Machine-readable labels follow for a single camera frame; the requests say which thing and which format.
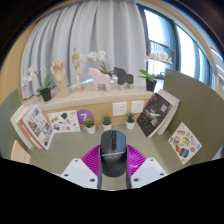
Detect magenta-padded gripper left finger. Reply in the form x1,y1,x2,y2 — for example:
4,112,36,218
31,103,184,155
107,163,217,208
60,143,104,191

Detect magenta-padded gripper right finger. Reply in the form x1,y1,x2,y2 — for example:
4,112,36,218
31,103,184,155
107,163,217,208
125,143,168,191

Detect black computer mouse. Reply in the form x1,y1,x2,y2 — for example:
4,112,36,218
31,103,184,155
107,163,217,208
99,129,129,178

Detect small plant in white pot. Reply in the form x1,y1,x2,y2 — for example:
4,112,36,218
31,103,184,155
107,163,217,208
101,115,113,131
84,118,97,135
125,112,136,130

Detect colourful food sticker sheet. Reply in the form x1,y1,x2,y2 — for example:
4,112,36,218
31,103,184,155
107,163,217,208
167,121,203,165

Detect white sticker sheet small pictures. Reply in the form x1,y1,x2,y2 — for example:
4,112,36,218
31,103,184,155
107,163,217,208
47,110,81,134

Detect round purple sign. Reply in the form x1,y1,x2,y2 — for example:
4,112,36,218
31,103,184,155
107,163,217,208
76,108,95,126

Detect dark book red edge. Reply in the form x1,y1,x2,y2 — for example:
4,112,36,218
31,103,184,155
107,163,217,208
136,92,174,138

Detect red-spined picture book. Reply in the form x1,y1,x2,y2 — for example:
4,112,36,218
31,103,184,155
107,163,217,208
20,103,55,151

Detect white books stack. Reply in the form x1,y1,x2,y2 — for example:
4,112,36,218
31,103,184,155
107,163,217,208
155,89,181,136

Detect thick white book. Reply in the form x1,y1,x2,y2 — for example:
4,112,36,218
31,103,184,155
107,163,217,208
9,104,36,149

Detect white orchid in black pot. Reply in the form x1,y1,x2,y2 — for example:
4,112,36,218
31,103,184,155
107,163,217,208
138,51,174,93
21,65,56,103
87,50,114,76

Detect green felt desk partition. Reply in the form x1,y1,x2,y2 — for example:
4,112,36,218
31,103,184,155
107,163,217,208
162,68,224,166
0,88,24,159

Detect pink wooden horse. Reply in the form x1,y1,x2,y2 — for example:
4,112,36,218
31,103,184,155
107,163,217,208
87,67,113,92

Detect wooden hand model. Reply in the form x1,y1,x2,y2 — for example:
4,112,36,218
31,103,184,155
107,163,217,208
50,60,70,99

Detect dark wooden horse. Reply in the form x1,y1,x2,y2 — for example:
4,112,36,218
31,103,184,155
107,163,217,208
113,66,134,88

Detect wooden mannequin figure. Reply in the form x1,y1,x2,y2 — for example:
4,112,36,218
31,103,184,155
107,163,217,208
70,46,86,91

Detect dark-framed window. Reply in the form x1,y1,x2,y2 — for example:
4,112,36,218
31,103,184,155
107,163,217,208
136,4,224,91

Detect grey white curtain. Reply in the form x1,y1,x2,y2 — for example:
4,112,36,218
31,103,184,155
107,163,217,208
20,3,149,101

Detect white wall socket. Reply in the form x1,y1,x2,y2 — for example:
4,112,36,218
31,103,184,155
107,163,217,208
111,101,128,117
130,100,145,115

